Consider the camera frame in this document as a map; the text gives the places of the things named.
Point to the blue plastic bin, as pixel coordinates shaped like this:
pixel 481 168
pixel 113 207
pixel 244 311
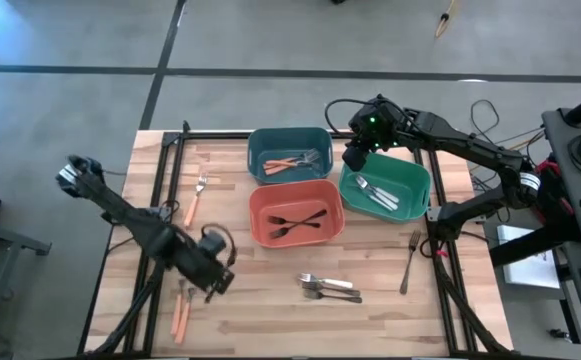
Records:
pixel 270 145

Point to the dark metal fork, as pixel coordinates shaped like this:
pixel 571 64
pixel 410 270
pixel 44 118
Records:
pixel 414 237
pixel 315 286
pixel 314 294
pixel 275 219
pixel 322 214

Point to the small red clip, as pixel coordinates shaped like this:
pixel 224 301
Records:
pixel 439 253

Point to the black slanted stand pole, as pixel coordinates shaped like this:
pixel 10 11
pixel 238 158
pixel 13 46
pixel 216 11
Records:
pixel 520 250

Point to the black aluminium table frame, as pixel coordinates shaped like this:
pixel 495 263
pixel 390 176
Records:
pixel 215 134

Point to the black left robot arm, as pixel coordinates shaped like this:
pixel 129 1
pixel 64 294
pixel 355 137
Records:
pixel 140 225

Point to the green plastic bin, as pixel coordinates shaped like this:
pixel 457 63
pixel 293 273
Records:
pixel 405 175

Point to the grey metal cart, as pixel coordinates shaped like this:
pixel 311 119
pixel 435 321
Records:
pixel 15 240

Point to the small metal table clamp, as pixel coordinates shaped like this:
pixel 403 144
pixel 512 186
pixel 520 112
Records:
pixel 186 127

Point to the orange plastic bin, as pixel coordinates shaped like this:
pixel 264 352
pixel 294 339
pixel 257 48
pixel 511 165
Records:
pixel 270 200

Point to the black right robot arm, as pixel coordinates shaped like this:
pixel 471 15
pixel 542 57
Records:
pixel 470 145

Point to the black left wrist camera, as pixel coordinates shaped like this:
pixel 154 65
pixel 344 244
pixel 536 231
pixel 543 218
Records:
pixel 212 242

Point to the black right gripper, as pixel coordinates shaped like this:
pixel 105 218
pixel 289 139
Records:
pixel 356 157

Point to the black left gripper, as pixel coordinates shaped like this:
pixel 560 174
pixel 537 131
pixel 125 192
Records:
pixel 207 272

